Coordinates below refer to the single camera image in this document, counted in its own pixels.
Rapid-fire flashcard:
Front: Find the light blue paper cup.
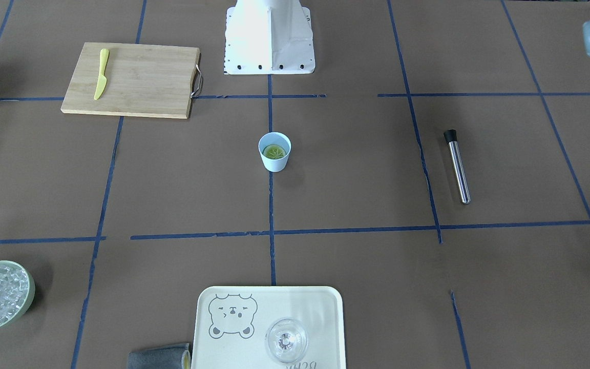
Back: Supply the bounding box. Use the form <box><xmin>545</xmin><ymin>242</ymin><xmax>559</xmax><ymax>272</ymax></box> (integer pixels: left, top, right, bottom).
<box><xmin>258</xmin><ymin>132</ymin><xmax>292</xmax><ymax>173</ymax></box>

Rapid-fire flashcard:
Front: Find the yellow plastic knife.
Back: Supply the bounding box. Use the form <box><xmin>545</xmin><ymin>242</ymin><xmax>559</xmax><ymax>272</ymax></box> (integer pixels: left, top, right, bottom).
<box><xmin>93</xmin><ymin>48</ymin><xmax>110</xmax><ymax>100</ymax></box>

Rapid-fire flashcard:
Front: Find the bamboo cutting board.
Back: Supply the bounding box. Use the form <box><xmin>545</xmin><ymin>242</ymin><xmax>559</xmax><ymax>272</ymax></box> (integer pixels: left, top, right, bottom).
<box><xmin>61</xmin><ymin>42</ymin><xmax>203</xmax><ymax>119</ymax></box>

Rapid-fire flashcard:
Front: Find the clear wine glass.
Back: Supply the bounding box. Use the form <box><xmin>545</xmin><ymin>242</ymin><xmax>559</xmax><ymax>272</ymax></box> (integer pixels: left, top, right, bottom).
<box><xmin>264</xmin><ymin>317</ymin><xmax>309</xmax><ymax>364</ymax></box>

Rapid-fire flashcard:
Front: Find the grey folded cloth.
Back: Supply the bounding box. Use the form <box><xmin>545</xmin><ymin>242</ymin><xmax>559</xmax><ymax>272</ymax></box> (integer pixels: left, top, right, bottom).
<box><xmin>127</xmin><ymin>342</ymin><xmax>191</xmax><ymax>368</ymax></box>

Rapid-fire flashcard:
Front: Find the yellow lemon slice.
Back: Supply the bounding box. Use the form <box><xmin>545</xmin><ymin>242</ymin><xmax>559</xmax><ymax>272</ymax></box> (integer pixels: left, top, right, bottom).
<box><xmin>262</xmin><ymin>145</ymin><xmax>287</xmax><ymax>160</ymax></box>

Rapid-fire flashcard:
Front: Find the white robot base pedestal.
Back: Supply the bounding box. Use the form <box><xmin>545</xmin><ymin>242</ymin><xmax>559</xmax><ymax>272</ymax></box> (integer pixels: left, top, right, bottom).
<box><xmin>223</xmin><ymin>1</ymin><xmax>316</xmax><ymax>75</ymax></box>

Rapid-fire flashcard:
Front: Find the steel muddler black tip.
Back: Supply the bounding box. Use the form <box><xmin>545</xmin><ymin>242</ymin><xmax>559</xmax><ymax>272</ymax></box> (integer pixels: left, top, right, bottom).
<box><xmin>444</xmin><ymin>129</ymin><xmax>471</xmax><ymax>205</ymax></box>

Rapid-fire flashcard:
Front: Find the cream bear serving tray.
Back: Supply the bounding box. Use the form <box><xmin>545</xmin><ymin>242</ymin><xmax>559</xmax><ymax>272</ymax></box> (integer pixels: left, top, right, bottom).
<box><xmin>191</xmin><ymin>286</ymin><xmax>347</xmax><ymax>368</ymax></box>

